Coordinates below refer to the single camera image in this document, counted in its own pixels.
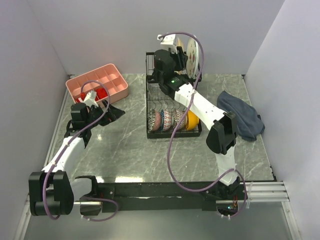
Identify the pink compartment tray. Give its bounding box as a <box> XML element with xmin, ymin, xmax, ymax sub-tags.
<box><xmin>65</xmin><ymin>63</ymin><xmax>129</xmax><ymax>106</ymax></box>

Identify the orange bowl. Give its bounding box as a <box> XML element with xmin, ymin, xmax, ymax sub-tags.
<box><xmin>185</xmin><ymin>110</ymin><xmax>200</xmax><ymax>131</ymax></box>

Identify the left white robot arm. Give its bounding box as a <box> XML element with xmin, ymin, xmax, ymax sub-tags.
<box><xmin>28</xmin><ymin>100</ymin><xmax>125</xmax><ymax>220</ymax></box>

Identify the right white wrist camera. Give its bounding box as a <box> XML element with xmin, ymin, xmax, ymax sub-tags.
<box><xmin>157</xmin><ymin>34</ymin><xmax>178</xmax><ymax>54</ymax></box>

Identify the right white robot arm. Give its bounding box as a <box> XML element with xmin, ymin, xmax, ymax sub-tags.
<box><xmin>152</xmin><ymin>47</ymin><xmax>239</xmax><ymax>199</ymax></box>

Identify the blue cloth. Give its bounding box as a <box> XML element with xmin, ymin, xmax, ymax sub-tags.
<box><xmin>217</xmin><ymin>91</ymin><xmax>265</xmax><ymax>142</ymax></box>

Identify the black wire dish rack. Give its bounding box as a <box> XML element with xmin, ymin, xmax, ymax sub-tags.
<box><xmin>145</xmin><ymin>52</ymin><xmax>202</xmax><ymax>139</ymax></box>

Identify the red patterned small bowl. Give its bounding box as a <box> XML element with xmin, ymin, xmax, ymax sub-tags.
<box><xmin>172</xmin><ymin>110</ymin><xmax>187</xmax><ymax>131</ymax></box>

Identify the aluminium frame rail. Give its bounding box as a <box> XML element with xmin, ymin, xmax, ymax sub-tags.
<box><xmin>245</xmin><ymin>181</ymin><xmax>290</xmax><ymax>203</ymax></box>

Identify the red item in tray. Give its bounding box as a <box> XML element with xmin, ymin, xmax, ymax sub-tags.
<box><xmin>96</xmin><ymin>88</ymin><xmax>108</xmax><ymax>100</ymax></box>

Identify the white watermelon plate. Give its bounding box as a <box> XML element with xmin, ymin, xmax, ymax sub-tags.
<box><xmin>186</xmin><ymin>37</ymin><xmax>200</xmax><ymax>78</ymax></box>

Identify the beige bird plate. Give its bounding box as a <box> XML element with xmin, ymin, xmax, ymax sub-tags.
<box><xmin>176</xmin><ymin>37</ymin><xmax>184</xmax><ymax>75</ymax></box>

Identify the grey patterned bowl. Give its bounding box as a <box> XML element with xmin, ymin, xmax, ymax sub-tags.
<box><xmin>148</xmin><ymin>109</ymin><xmax>162</xmax><ymax>132</ymax></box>

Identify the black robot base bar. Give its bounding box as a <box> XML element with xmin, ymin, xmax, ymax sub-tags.
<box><xmin>79</xmin><ymin>179</ymin><xmax>248</xmax><ymax>216</ymax></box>

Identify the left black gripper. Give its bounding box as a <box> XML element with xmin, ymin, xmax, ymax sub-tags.
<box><xmin>85</xmin><ymin>99</ymin><xmax>125</xmax><ymax>129</ymax></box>

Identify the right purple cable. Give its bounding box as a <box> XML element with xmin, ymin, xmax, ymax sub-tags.
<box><xmin>158</xmin><ymin>31</ymin><xmax>248</xmax><ymax>218</ymax></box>

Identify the blue triangle pattern bowl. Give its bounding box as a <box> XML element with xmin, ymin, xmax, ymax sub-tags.
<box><xmin>160</xmin><ymin>109</ymin><xmax>173</xmax><ymax>132</ymax></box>

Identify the red white striped item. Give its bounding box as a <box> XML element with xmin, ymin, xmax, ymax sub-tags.
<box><xmin>76</xmin><ymin>97</ymin><xmax>84</xmax><ymax>103</ymax></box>

